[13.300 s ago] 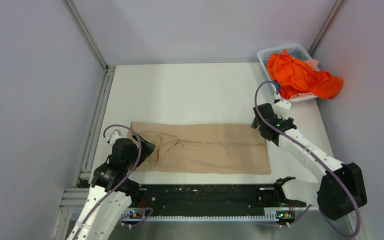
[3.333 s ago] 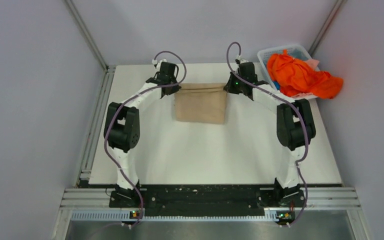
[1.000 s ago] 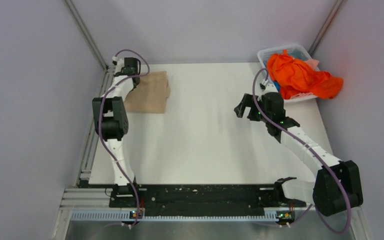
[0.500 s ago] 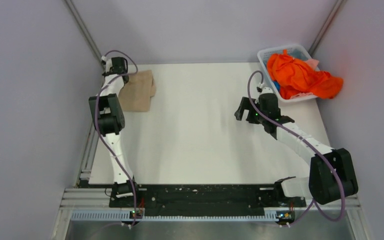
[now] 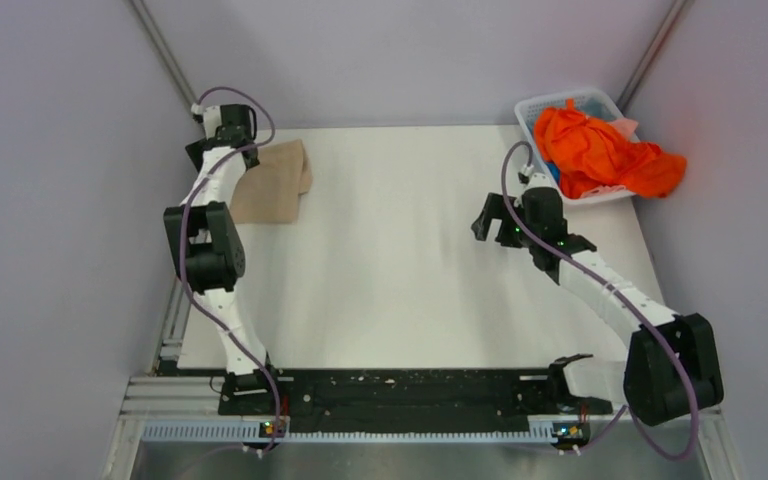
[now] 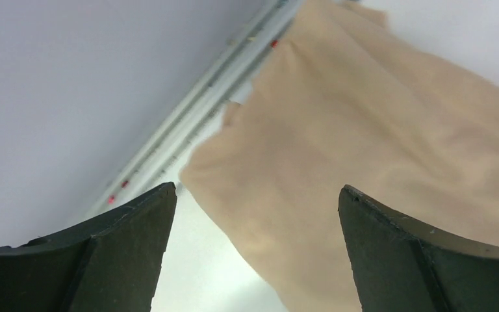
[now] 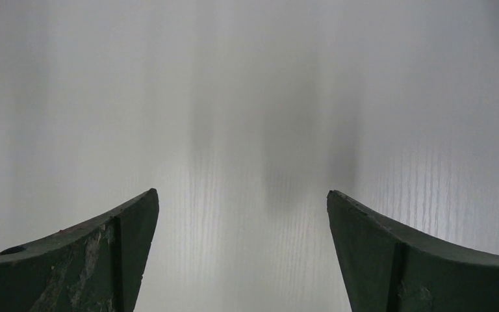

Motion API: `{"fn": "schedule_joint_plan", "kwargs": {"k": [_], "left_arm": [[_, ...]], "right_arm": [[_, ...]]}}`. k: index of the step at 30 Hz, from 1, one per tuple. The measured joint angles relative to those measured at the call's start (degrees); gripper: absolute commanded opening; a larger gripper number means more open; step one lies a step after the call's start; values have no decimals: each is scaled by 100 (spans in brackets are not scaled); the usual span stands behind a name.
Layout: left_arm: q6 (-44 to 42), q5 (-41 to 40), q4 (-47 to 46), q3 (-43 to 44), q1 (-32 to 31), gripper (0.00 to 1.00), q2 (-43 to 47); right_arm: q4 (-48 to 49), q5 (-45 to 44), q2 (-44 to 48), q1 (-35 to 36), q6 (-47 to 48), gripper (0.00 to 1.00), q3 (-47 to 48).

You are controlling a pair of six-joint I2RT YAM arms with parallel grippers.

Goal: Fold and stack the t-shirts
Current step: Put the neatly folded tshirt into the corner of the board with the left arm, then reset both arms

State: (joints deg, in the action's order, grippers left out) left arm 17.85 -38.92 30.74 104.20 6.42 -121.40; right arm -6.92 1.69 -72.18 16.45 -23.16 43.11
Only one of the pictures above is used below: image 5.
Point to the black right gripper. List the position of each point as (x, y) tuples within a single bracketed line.
[(497, 206)]

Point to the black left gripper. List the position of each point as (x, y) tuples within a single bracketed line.
[(196, 151)]

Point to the beige t shirt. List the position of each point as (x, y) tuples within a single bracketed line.
[(271, 192)]

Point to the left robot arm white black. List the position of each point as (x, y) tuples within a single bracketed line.
[(205, 246)]

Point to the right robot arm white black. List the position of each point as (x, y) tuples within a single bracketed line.
[(672, 363)]

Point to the blue garment in basket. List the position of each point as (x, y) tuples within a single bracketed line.
[(554, 172)]

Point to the orange t shirt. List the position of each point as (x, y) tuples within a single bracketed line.
[(591, 153)]

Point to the white plastic laundry basket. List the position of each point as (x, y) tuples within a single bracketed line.
[(589, 102)]

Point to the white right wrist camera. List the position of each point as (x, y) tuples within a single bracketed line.
[(531, 177)]

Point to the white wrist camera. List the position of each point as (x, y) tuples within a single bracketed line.
[(208, 117), (531, 177)]

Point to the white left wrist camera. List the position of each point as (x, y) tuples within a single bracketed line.
[(208, 117)]

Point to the aluminium frame rail left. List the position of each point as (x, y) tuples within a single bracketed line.
[(165, 392)]

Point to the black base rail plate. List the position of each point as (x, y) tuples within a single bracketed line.
[(404, 401)]

